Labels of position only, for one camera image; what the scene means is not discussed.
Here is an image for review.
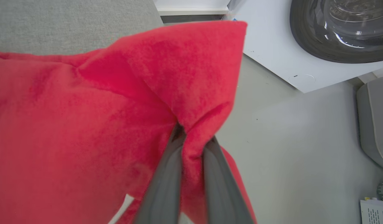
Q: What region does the white washing machine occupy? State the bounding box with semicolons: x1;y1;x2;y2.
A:
228;0;383;94

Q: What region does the white vented plastic box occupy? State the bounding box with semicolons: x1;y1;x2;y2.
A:
360;197;383;224

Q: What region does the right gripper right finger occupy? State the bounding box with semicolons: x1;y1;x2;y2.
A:
202;136;255;224

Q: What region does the grey plastic bin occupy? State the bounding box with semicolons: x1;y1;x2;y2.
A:
356;76;383;174

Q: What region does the red and white garment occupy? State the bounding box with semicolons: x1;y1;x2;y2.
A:
0;20;258;224

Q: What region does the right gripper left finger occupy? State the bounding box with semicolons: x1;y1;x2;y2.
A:
133;124;184;224

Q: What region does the dark glass washing machine door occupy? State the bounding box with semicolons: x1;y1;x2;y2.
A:
289;0;383;64

